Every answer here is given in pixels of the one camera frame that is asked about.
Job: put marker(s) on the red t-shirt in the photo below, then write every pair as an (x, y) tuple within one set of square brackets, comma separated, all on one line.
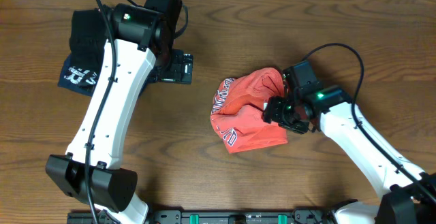
[(238, 106)]

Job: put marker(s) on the navy printed folded shirt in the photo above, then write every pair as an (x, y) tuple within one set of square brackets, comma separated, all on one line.
[(80, 73)]

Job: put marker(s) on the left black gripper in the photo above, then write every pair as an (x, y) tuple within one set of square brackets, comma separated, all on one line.
[(178, 68)]

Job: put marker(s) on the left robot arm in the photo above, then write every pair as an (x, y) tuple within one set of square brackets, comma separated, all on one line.
[(138, 49)]

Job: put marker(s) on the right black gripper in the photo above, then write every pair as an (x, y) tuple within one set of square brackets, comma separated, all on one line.
[(273, 112)]

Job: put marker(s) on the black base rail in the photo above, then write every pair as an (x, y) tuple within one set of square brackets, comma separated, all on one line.
[(295, 216)]

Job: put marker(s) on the black folded garment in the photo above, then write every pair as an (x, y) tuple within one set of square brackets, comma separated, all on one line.
[(87, 40)]

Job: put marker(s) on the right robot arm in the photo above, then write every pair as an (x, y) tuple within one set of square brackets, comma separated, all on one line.
[(405, 190)]

